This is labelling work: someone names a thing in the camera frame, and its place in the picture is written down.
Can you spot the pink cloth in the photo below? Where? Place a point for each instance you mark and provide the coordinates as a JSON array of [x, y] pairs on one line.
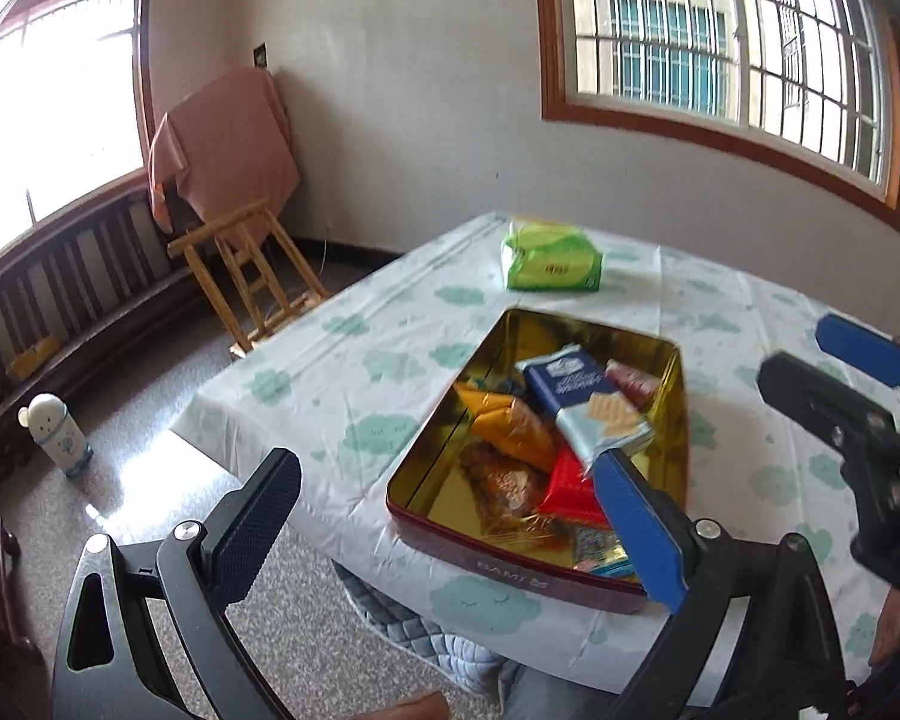
[[225, 142]]

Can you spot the wooden framed barred window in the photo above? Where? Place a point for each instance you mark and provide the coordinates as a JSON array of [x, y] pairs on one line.
[[547, 30]]

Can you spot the orange snack packet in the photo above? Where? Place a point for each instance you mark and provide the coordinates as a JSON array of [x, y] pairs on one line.
[[514, 427]]

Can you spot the gold rectangular tin tray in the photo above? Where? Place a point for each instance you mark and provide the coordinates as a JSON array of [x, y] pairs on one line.
[[435, 465]]

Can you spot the yellow packet on bench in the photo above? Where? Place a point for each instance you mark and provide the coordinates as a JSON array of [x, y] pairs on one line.
[[34, 358]]

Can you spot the person's left hand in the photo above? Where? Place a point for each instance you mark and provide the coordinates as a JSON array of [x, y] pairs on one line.
[[412, 709]]

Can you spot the dark wooden bench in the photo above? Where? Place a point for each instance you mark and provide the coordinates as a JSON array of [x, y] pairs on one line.
[[82, 292]]

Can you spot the small clear fried snack packet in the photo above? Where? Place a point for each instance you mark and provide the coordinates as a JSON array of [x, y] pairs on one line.
[[506, 484]]

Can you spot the person's grey pants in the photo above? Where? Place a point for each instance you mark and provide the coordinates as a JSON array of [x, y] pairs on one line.
[[555, 697]]

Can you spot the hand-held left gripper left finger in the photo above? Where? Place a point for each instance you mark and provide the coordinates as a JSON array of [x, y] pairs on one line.
[[259, 532]]

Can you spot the green tissue pack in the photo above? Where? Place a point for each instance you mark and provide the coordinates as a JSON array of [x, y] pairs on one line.
[[551, 262]]

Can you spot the pink snack packet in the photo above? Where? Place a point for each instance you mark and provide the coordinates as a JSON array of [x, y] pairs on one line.
[[634, 382]]

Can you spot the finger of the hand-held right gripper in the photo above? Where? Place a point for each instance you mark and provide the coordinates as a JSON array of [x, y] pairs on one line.
[[825, 405], [862, 349]]

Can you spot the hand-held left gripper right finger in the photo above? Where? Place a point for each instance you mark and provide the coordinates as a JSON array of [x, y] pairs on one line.
[[637, 532]]

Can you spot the wooden stool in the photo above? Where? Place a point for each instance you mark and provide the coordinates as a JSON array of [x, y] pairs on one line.
[[217, 229]]

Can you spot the cloud print tablecloth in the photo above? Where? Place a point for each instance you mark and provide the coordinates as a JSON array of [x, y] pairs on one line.
[[360, 360]]

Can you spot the grey quilted table cover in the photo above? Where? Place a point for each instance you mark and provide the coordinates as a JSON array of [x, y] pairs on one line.
[[412, 622]]

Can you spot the small blue snack packet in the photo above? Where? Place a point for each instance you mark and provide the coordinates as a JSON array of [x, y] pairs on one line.
[[596, 549]]

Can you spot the bright side window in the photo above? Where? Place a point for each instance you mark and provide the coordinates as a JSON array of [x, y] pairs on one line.
[[67, 127]]

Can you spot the blue cracker pack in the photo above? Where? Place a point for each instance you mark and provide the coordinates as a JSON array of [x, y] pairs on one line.
[[570, 382]]

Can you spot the red snack packet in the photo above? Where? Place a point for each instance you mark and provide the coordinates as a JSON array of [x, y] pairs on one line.
[[570, 491]]

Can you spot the white bear cap bottle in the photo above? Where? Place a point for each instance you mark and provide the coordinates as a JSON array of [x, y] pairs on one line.
[[60, 439]]

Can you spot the black wall plate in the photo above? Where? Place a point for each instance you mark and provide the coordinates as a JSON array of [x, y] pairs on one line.
[[260, 56]]

